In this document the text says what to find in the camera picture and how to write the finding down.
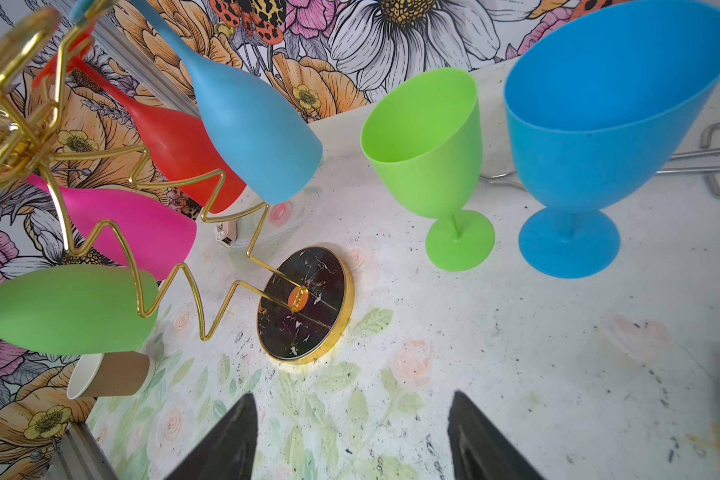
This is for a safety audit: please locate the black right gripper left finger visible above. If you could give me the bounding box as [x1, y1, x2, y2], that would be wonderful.
[167, 393, 258, 480]

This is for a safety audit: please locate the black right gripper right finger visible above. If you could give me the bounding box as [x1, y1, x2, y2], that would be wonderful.
[447, 391, 542, 480]

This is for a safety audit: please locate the green wine glass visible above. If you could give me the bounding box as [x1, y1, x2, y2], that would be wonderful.
[0, 264, 157, 355]
[360, 68, 495, 272]

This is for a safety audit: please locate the blue wine glass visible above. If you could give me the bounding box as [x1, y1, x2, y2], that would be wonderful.
[504, 1, 720, 279]
[108, 1, 323, 205]

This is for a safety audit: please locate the gold wine glass rack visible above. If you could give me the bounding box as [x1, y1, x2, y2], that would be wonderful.
[0, 0, 356, 366]

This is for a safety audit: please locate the pink wine glass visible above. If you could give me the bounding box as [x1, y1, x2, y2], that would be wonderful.
[59, 186, 197, 283]

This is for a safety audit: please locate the red wine glass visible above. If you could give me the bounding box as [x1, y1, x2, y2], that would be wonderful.
[68, 53, 246, 214]

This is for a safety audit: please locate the brown paper cup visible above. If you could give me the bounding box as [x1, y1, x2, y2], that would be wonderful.
[66, 351, 155, 400]

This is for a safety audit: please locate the aluminium front rail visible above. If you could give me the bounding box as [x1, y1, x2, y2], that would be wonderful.
[43, 423, 117, 480]

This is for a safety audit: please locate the metal wire hanger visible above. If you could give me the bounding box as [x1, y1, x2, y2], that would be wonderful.
[479, 118, 720, 202]

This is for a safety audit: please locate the left aluminium corner post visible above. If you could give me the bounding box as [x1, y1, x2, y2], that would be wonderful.
[94, 1, 200, 118]

